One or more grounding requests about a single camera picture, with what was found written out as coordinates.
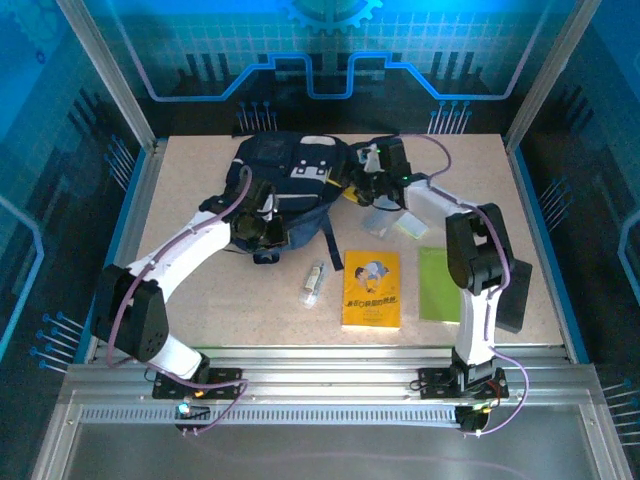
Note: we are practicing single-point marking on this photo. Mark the light blue sticky pad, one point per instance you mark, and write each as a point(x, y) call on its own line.
point(377, 222)

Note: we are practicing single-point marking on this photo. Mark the white sticky pad green edge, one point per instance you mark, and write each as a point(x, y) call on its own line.
point(412, 225)

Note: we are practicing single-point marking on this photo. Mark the clear packet with glue stick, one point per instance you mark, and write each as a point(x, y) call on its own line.
point(312, 285)

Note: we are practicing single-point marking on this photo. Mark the navy blue backpack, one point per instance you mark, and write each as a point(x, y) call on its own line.
point(295, 165)

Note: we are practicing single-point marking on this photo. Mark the yellow book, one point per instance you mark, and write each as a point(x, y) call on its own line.
point(371, 290)

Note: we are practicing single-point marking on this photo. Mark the green notebook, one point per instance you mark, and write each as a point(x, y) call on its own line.
point(437, 285)

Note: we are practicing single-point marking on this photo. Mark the black pencil case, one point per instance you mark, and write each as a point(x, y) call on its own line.
point(517, 300)

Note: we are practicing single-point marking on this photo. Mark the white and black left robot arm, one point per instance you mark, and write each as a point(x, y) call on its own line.
point(190, 255)

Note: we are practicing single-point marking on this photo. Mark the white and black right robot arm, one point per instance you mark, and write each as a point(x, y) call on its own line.
point(472, 320)

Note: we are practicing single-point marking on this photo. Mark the black connector board with LED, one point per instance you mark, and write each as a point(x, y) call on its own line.
point(470, 420)
point(197, 414)

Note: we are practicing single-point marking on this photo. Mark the grey metal tray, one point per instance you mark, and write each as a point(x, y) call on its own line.
point(325, 450)

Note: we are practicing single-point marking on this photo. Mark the aluminium side rail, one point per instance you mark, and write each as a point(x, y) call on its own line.
point(539, 235)
point(132, 235)

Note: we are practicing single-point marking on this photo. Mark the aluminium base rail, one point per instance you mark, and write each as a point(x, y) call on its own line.
point(325, 372)

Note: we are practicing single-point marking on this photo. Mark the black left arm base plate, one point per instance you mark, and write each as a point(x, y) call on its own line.
point(230, 375)

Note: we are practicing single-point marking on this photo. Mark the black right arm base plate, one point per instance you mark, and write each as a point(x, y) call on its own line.
point(435, 377)

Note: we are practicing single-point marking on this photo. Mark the aluminium frame post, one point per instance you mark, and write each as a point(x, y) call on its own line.
point(111, 75)
point(549, 75)

